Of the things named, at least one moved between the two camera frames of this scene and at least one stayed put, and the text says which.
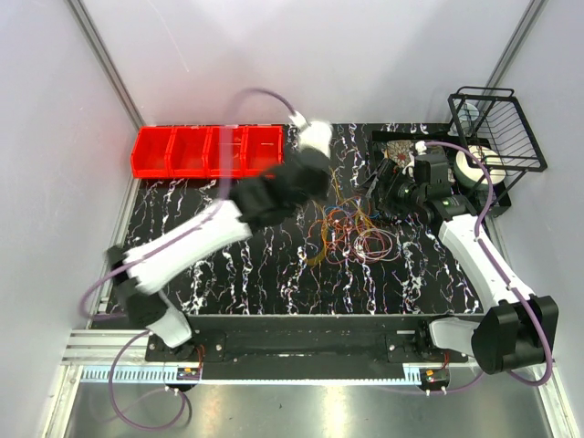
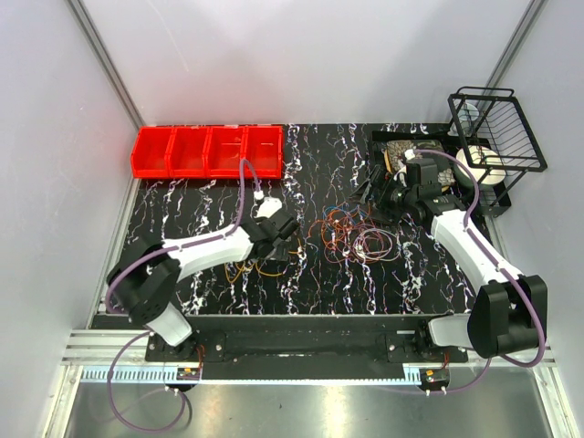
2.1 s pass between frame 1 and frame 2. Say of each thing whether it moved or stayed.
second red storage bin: stayed
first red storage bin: stayed
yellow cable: moved
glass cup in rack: stayed
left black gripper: moved
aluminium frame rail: stayed
